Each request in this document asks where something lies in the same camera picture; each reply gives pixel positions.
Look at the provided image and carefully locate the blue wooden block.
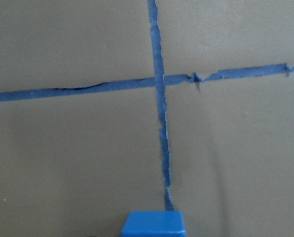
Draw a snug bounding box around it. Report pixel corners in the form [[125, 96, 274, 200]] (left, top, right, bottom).
[[120, 211, 186, 237]]

